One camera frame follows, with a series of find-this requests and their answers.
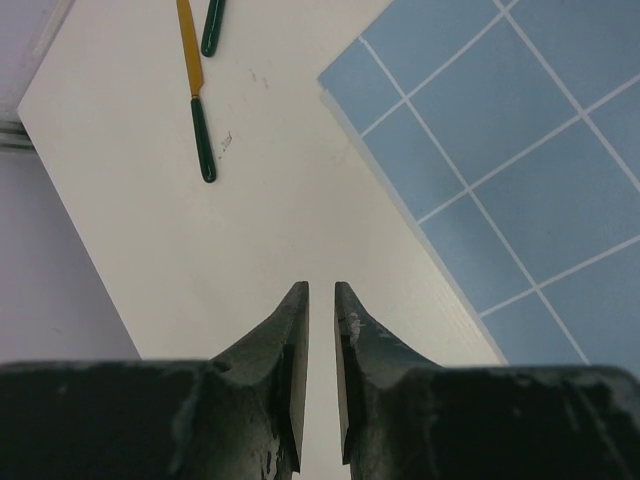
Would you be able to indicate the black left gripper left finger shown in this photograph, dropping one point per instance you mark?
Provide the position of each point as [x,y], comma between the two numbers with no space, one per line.
[239,415]

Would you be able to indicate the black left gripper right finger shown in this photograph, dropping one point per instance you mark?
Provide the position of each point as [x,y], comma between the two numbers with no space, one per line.
[403,416]

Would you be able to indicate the blue checked cloth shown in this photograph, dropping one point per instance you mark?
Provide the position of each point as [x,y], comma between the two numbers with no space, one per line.
[507,132]

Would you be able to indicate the orange knife green handle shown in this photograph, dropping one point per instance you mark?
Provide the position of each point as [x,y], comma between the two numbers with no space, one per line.
[196,80]

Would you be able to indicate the orange fork green handle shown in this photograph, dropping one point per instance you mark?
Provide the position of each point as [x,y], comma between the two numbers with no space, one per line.
[212,27]

